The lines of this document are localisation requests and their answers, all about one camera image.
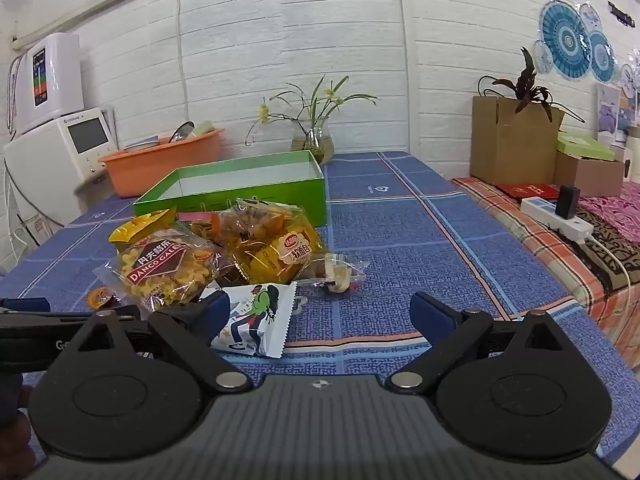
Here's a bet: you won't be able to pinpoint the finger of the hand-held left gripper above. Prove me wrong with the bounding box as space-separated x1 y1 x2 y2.
0 297 142 331

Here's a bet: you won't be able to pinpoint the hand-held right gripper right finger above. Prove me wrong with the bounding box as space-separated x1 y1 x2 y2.
385 291 576 395

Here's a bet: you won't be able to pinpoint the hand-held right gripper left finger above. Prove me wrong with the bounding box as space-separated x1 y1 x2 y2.
65 290 253 395

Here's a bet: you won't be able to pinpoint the white illustrated snack packet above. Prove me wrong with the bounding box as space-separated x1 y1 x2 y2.
200 281 299 359

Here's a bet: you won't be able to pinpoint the orange snack packet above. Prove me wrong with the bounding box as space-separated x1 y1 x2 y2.
189 220 236 264

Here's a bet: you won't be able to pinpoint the yellow twist snack packet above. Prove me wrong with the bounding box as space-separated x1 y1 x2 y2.
109 208 223 311

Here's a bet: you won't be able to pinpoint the small orange jelly cup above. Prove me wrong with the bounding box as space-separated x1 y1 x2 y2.
86 285 122 311

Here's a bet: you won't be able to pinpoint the yellow bread packet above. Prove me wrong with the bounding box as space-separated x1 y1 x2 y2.
232 217 329 285

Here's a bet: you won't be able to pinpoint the clear brown snack packet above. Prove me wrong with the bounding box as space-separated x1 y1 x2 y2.
211 198 304 247

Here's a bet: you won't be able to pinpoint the clear mushroom snack packet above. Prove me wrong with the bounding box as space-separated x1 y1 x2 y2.
295 254 371 295

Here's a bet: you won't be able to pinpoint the green cardboard box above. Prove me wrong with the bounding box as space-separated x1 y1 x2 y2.
132 150 328 228

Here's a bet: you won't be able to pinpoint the person's left hand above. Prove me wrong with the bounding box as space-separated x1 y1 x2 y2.
0 374 35 461

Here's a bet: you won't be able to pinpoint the blue checked tablecloth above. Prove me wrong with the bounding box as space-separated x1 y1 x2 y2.
0 151 621 466

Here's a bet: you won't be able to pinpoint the orange plaid blanket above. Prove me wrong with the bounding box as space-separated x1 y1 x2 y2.
450 177 640 356

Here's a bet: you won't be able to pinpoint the white appliance with screen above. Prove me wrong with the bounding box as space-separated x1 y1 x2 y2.
4 107 118 228

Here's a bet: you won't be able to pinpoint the orange plastic basin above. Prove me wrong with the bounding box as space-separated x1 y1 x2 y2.
98 127 225 198

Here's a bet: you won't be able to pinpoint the white power strip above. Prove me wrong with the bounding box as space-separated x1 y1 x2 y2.
520 196 595 243

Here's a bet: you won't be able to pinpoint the flat red book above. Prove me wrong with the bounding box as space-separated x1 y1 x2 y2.
495 182 561 201

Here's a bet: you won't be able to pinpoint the black power adapter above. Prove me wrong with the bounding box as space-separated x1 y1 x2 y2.
556 185 581 220

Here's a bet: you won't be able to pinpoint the metal bowl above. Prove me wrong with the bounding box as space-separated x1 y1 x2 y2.
167 121 196 144

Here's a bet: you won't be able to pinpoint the brown paper bag with plant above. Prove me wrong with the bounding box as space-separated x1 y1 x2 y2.
470 95 566 186

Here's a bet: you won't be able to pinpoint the black patterned cloth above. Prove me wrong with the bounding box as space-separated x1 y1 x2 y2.
575 207 640 293

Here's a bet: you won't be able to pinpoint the glass vase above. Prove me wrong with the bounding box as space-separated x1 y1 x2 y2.
291 117 335 166

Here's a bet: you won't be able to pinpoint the small brown cardboard box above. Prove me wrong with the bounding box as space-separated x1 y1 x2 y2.
552 150 626 198

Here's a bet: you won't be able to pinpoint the purple floral cloth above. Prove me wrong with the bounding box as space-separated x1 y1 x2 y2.
575 192 640 241

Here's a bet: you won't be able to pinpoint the small light green box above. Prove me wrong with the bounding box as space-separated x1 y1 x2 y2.
556 132 617 162

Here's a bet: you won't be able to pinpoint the white water purifier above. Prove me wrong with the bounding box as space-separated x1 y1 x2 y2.
7 32 83 136

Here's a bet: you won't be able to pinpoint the yellow flowering plant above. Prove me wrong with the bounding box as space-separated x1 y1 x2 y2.
245 75 378 148

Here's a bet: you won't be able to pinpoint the dark purple leaf plant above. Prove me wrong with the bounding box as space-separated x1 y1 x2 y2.
477 47 586 123

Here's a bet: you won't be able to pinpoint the large blue paper fan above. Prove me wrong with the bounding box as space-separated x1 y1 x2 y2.
540 0 593 81

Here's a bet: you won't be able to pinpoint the medium blue paper fan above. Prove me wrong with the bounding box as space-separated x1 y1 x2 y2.
589 30 617 83

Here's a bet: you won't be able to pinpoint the white appliance cables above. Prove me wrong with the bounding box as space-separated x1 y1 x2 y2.
4 160 43 253

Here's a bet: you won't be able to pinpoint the white power cable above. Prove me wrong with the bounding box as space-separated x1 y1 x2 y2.
580 232 640 293

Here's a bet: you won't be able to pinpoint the wall postcards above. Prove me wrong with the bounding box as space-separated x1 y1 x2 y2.
597 82 640 147

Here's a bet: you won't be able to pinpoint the white wall pipe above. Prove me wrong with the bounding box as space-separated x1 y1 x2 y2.
174 0 190 111

